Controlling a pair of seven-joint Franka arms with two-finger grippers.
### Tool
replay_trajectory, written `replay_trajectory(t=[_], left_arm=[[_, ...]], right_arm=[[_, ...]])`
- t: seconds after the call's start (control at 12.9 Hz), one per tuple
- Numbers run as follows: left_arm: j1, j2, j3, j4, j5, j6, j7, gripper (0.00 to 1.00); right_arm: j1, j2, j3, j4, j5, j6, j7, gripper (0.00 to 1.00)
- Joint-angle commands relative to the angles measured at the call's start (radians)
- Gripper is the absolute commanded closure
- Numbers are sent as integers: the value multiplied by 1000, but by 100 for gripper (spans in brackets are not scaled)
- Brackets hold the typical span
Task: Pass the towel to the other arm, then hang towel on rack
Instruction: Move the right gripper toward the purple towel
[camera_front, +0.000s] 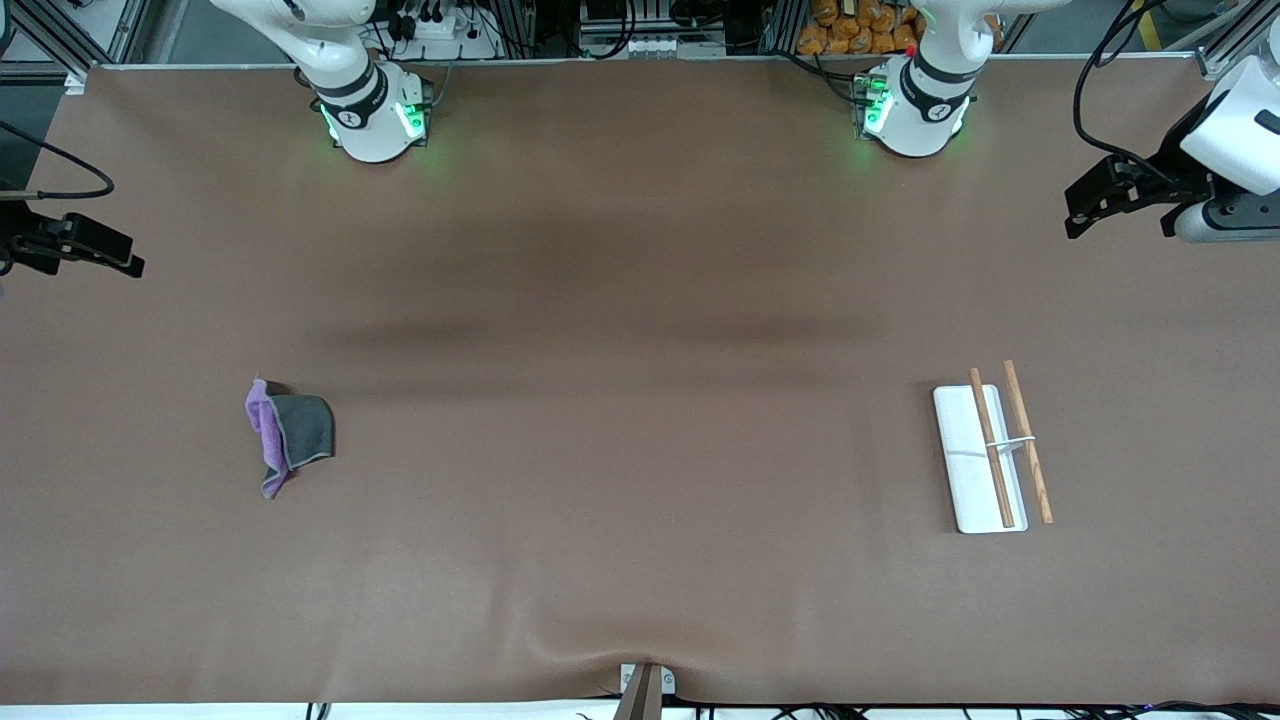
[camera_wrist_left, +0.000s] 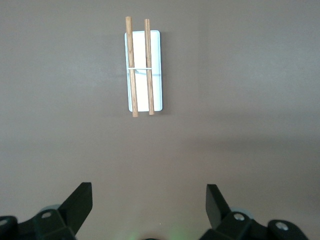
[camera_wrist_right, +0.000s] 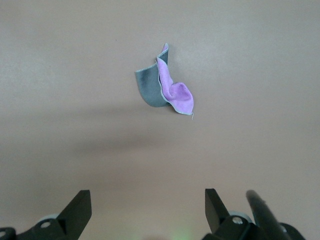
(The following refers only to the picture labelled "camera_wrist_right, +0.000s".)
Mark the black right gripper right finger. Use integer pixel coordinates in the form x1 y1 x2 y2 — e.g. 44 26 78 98
202 188 266 240

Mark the purple and grey towel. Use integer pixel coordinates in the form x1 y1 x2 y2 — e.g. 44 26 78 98
134 43 195 121

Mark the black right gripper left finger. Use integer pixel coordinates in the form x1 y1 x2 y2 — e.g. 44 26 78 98
14 189 92 240

